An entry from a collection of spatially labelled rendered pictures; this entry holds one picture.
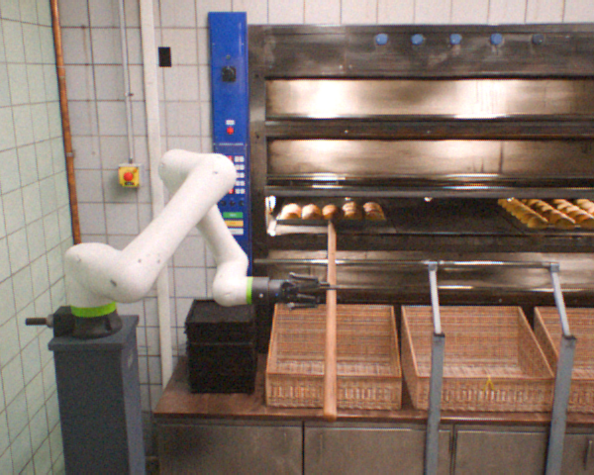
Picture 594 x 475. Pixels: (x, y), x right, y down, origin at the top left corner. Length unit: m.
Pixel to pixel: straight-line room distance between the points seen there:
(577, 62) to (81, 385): 2.32
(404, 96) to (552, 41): 0.65
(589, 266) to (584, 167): 0.47
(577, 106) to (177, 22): 1.74
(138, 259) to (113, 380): 0.38
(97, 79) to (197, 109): 0.45
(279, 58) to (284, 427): 1.55
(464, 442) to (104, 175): 1.93
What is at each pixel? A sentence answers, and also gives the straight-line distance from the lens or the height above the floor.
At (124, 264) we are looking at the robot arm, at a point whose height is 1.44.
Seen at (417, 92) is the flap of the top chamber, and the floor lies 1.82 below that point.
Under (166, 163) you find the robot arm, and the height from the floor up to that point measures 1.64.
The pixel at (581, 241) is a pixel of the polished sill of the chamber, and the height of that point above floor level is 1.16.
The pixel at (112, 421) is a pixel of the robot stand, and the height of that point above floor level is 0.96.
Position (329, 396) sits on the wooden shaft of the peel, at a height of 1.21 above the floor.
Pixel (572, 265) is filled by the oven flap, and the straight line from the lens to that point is 3.18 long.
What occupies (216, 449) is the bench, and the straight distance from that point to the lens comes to 2.76.
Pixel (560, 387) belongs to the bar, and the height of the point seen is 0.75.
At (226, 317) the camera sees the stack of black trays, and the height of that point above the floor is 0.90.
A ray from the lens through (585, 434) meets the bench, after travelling 2.87.
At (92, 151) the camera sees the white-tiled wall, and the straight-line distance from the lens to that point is 3.02.
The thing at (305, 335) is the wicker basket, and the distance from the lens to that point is 3.00.
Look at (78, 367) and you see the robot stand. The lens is 1.88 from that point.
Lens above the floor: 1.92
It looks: 15 degrees down
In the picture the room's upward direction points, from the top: straight up
